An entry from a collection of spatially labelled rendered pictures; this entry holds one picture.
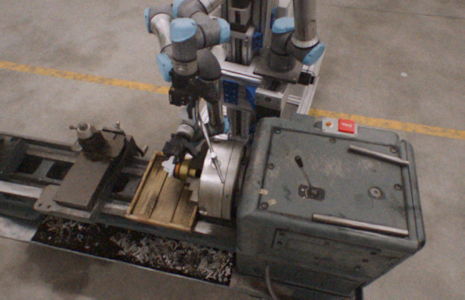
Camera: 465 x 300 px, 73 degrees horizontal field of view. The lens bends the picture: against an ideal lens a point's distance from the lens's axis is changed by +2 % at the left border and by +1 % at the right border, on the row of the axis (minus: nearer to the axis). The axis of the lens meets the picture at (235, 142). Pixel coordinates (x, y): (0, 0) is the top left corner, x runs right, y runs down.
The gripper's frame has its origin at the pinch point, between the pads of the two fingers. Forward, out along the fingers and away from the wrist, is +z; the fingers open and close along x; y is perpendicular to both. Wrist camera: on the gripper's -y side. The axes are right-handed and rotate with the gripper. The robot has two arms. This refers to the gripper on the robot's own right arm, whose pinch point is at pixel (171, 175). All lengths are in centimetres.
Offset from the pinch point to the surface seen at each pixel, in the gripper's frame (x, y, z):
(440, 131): -108, -175, -152
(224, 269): -52, -25, 18
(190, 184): 2.0, -9.3, 3.2
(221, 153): 15.4, -20.5, -5.1
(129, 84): -108, 120, -146
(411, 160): 17, -87, -17
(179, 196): -19.9, 0.1, -0.3
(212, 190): 10.4, -20.4, 8.0
